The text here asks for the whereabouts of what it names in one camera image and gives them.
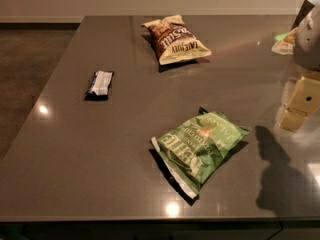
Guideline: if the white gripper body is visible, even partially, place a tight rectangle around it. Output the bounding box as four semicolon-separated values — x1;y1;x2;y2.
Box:
293;1;320;71

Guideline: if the small bag at table edge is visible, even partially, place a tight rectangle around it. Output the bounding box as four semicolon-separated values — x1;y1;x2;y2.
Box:
271;28;298;55

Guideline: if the green jalapeno chip bag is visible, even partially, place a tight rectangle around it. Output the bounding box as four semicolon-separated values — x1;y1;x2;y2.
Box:
151;107;251;199

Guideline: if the brown chip bag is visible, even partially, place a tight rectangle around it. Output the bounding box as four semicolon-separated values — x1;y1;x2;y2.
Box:
142;15;211;65

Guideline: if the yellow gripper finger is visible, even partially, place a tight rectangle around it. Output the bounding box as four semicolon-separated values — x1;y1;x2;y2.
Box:
278;71;320;132

